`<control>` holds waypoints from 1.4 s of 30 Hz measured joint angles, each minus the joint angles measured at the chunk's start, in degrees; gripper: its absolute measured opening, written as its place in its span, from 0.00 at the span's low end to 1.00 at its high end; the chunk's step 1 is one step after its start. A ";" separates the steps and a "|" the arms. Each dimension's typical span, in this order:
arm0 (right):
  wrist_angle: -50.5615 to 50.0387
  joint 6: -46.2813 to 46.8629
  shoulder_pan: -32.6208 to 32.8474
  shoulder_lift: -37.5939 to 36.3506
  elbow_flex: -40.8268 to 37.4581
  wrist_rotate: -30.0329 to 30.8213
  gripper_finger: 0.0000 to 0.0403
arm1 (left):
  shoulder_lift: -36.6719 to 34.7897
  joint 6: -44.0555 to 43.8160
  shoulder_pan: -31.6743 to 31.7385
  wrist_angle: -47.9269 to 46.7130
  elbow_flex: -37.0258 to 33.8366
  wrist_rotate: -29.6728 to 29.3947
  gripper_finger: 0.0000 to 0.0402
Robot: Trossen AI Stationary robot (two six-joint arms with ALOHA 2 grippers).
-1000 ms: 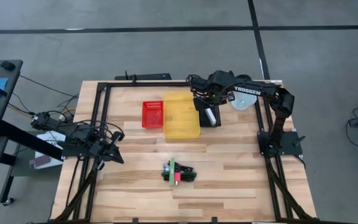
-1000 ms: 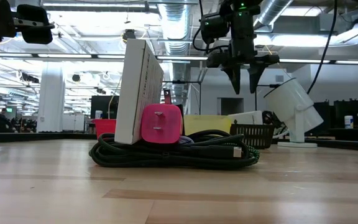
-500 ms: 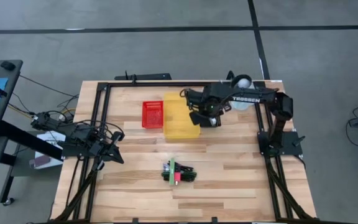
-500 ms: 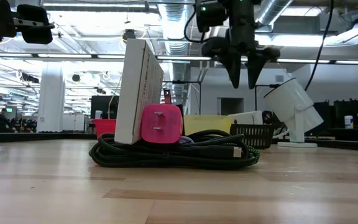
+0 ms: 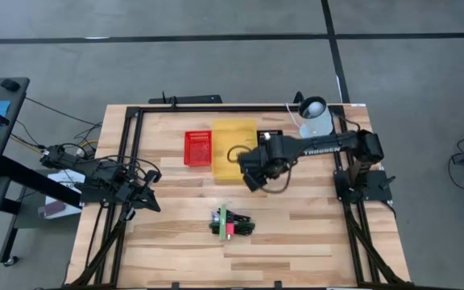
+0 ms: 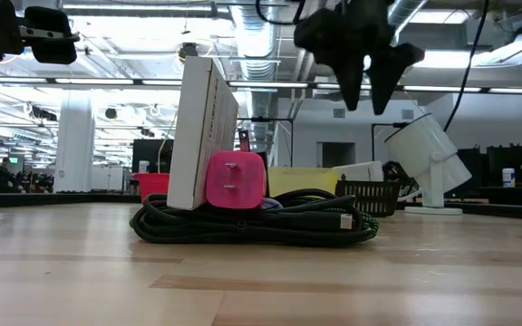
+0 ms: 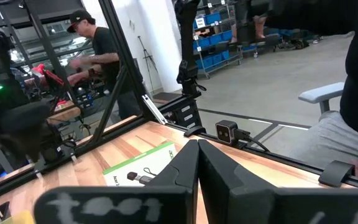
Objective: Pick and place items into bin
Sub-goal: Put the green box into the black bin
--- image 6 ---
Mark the black monitor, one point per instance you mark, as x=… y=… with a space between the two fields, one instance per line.
x=152 y=154

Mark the black metal stand frame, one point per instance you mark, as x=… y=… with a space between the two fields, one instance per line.
x=265 y=119
x=372 y=149

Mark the white box with grey print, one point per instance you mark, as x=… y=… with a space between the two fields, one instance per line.
x=360 y=171

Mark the silver ventilation duct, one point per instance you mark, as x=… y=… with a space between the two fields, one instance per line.
x=256 y=41

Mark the red plastic slotted basket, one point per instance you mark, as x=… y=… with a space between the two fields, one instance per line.
x=152 y=185

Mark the pink wall charger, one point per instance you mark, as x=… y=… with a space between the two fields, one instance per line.
x=236 y=181

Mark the black plastic slotted basket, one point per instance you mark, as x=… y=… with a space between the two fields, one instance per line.
x=372 y=197

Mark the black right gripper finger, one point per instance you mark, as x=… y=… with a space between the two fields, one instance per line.
x=390 y=77
x=350 y=77

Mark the yellow translucent plastic bin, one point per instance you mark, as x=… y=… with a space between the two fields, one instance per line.
x=302 y=181

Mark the black metal table frame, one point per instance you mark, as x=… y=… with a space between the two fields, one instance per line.
x=61 y=199

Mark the white wipes canister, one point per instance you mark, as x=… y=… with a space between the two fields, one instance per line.
x=143 y=166
x=508 y=177

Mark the black storage cabinets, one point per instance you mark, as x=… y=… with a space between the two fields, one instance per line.
x=510 y=158

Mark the white and green product box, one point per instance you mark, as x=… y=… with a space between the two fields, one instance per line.
x=197 y=136

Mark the white pillar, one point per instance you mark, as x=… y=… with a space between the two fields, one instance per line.
x=74 y=145

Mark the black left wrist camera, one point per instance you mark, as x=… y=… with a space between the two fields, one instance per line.
x=52 y=36

